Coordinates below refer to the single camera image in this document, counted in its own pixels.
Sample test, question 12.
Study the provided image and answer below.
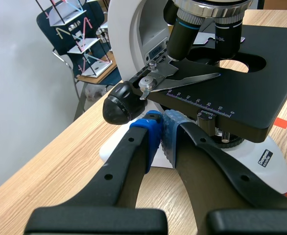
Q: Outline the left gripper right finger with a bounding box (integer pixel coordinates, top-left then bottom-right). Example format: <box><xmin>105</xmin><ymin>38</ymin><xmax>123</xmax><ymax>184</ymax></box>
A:
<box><xmin>160</xmin><ymin>109</ymin><xmax>287</xmax><ymax>235</ymax></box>

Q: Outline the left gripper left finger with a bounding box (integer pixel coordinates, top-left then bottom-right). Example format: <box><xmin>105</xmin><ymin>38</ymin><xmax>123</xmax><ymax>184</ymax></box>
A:
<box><xmin>23</xmin><ymin>110</ymin><xmax>168</xmax><ymax>235</ymax></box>

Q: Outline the white and black microscope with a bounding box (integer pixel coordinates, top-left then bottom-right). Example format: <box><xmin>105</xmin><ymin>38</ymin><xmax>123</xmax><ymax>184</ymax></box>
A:
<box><xmin>99</xmin><ymin>0</ymin><xmax>287</xmax><ymax>196</ymax></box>

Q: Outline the straw and card tower model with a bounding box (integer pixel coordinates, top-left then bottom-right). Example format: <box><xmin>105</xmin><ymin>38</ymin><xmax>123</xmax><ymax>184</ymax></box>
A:
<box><xmin>34</xmin><ymin>0</ymin><xmax>113</xmax><ymax>79</ymax></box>

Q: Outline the dark blue chair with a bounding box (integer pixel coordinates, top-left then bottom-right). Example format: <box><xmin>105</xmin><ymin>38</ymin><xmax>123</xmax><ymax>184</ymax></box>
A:
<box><xmin>36</xmin><ymin>0</ymin><xmax>122</xmax><ymax>122</ymax></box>

